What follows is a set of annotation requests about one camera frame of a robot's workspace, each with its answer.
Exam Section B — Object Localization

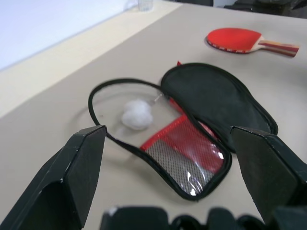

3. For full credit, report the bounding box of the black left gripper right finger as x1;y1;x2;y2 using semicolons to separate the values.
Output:
229;126;307;225

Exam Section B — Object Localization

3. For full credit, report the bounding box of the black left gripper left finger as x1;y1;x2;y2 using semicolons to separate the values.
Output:
0;125;107;230

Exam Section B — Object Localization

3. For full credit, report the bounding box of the black paddle case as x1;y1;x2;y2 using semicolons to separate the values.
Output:
88;61;280;202

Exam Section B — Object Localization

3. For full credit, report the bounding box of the white fluffy pompom charm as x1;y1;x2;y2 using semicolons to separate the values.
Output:
121;100;154;130

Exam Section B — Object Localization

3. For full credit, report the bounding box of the red table tennis paddle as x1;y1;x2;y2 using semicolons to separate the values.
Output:
205;27;300;58

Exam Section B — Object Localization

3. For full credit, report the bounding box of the dark background equipment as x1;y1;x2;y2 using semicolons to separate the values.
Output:
177;0;307;19

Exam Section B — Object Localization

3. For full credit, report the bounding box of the clear plastic cup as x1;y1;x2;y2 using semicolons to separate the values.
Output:
123;0;154;13

